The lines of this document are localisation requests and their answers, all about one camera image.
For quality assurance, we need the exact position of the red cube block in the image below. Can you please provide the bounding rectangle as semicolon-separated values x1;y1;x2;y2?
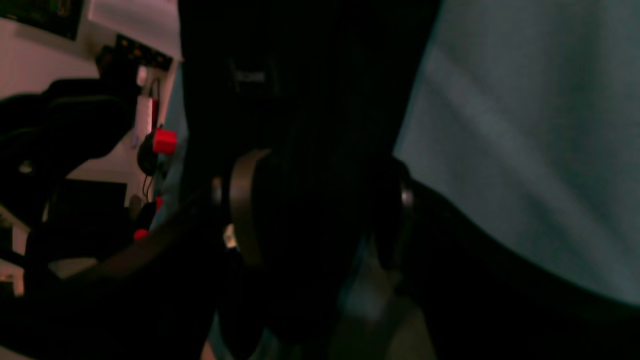
151;128;178;156

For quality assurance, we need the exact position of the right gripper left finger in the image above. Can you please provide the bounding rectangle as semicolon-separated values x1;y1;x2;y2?
1;149;270;360

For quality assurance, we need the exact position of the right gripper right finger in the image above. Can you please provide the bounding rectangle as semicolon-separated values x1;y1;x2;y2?
375;157;639;360

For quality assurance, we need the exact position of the black t-shirt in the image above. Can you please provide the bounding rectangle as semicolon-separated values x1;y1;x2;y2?
177;0;443;360

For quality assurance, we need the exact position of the light blue table cloth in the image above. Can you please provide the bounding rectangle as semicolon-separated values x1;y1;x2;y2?
150;0;640;306

